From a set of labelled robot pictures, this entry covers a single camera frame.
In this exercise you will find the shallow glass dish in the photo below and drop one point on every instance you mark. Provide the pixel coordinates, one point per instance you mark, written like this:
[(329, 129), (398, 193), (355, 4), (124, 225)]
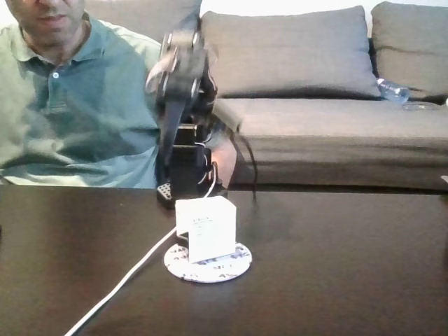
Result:
[(420, 107)]

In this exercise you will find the white servo box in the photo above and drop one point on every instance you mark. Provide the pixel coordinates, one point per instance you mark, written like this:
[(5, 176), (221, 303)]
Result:
[(210, 227)]

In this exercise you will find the round cartoon print coaster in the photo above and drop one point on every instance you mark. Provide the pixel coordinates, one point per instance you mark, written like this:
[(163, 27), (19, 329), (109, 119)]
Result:
[(210, 273)]

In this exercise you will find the grey fabric sofa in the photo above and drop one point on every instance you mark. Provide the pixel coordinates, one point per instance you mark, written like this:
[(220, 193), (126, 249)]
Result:
[(332, 140)]

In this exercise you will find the wide grey sofa cushion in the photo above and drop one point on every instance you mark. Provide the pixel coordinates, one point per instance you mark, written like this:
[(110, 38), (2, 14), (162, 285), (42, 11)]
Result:
[(287, 52)]

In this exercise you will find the clear plastic water bottle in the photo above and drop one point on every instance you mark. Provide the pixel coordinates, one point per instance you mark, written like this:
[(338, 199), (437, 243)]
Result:
[(392, 90)]

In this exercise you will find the person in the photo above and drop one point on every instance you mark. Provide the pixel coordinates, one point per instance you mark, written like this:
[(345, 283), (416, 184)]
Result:
[(77, 105)]

